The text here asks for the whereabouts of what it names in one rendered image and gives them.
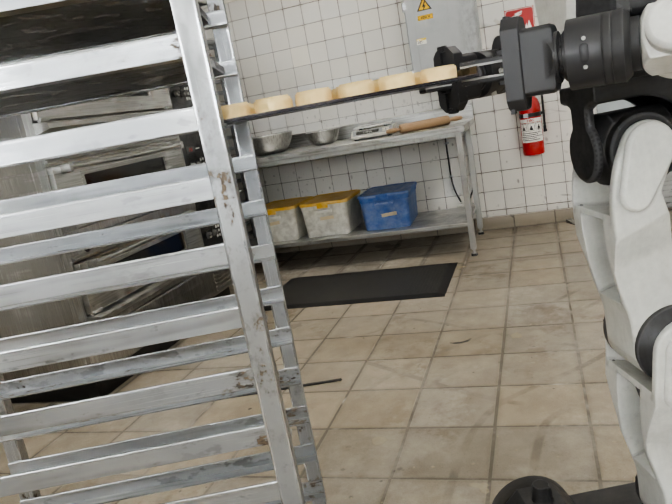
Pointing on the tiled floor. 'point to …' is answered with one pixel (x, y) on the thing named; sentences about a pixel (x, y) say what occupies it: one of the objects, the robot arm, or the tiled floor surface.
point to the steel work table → (454, 217)
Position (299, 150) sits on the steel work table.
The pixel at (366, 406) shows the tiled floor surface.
